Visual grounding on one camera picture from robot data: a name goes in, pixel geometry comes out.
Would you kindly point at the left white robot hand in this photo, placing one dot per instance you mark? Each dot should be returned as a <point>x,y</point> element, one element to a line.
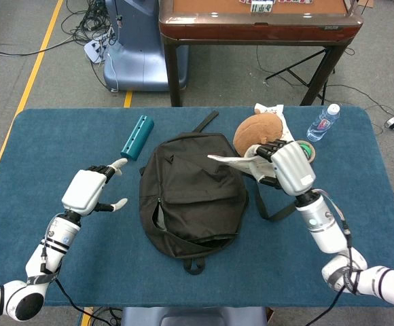
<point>83,192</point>

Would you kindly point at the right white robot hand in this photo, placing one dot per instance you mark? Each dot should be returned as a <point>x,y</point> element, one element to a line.
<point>292,168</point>

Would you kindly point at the orange yellow booklet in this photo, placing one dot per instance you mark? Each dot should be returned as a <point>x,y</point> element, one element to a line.
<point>231,160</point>

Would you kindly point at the black backpack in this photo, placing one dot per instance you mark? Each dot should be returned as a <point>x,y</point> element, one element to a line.
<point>190,190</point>

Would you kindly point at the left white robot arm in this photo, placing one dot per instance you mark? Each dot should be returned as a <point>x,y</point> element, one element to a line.
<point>47,251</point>

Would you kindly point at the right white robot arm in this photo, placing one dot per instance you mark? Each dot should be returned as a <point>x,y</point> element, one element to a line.
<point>322,227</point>

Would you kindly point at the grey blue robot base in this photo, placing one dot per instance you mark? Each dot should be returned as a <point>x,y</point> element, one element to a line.
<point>193,317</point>

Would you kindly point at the white snack bag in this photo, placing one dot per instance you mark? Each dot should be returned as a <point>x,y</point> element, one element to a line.
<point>268,108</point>

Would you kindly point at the green ball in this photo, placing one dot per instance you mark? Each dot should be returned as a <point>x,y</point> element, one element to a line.
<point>306,149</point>

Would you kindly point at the tan tape roll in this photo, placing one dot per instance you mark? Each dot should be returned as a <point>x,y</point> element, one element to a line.
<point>314,153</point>

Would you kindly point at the clear water bottle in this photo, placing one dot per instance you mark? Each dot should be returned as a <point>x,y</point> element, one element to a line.
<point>321,125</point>

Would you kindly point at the brown plush toy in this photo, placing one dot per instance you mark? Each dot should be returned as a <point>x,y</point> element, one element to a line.
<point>254,129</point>

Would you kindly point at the blue felt table cover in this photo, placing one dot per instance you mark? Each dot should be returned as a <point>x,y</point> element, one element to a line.
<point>64,136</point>

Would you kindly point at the teal cylinder block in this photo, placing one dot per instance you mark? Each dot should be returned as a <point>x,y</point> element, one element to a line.
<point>137,137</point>

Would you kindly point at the blue grey machine base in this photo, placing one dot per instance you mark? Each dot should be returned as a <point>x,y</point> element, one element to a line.
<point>132,64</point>

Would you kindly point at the white power strip with plugs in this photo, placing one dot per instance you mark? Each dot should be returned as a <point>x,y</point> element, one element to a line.
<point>91,50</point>

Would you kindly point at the brown mahjong table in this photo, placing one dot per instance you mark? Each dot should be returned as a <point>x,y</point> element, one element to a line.
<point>251,32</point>

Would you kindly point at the green print mahjong tiles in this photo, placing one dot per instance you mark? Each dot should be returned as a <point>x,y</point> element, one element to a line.
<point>261,6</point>

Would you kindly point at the cardboard box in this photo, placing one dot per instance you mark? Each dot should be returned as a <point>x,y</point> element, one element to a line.
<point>367,3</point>

